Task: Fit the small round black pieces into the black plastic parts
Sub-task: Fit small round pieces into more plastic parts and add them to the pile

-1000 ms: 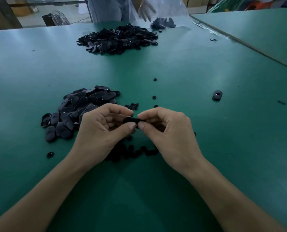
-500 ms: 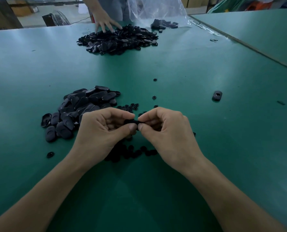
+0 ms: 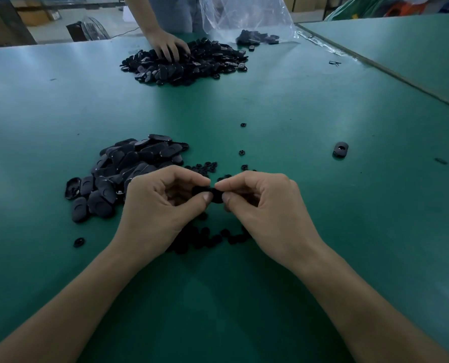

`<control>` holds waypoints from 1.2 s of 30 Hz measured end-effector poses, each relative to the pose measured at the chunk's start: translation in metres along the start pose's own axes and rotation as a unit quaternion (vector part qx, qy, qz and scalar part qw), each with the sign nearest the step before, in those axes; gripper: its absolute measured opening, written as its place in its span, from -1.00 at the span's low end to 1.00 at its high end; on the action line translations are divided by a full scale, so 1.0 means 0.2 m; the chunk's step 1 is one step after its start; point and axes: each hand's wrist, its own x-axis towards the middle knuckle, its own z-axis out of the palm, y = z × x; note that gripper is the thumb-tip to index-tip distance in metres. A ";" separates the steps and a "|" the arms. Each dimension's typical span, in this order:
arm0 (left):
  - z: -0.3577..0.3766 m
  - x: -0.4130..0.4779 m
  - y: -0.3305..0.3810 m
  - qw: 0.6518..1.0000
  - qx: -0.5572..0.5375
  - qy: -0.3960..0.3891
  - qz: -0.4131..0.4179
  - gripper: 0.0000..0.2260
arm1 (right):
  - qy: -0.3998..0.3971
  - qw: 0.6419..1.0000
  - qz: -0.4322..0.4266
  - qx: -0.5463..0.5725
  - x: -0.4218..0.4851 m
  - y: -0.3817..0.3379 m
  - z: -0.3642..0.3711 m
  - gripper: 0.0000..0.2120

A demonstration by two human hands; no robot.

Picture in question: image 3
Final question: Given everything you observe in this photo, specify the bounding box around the person's left hand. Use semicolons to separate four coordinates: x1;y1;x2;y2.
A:
113;164;212;262

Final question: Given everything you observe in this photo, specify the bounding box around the person's right hand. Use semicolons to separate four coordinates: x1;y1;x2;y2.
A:
213;170;325;273

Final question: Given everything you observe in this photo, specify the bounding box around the pile of small black buttons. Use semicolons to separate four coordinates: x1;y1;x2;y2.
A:
167;161;252;254

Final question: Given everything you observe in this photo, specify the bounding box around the pile of black shells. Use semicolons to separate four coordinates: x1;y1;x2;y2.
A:
64;134;190;224
120;37;249;87

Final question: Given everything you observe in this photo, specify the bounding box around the bagged batch of black parts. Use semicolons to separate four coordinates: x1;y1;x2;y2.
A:
237;29;280;48

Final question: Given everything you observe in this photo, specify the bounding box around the person's left forearm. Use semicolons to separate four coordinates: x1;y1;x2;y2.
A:
0;236;153;363

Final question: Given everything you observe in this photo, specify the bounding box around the person's right forearm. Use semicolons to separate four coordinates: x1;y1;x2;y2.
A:
293;249;449;363

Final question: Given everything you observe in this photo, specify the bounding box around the grey floor fan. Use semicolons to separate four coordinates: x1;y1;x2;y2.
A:
66;17;110;42

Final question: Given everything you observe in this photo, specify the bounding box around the clear plastic bag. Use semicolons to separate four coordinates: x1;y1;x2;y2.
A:
199;0;297;46

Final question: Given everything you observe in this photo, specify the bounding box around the green striped bag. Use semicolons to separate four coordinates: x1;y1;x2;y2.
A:
329;0;396;21

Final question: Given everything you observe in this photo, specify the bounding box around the large brown cardboard box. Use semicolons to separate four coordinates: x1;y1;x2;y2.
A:
0;0;36;48

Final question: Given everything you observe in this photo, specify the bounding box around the red plastic stool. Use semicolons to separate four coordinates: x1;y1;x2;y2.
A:
385;0;428;17

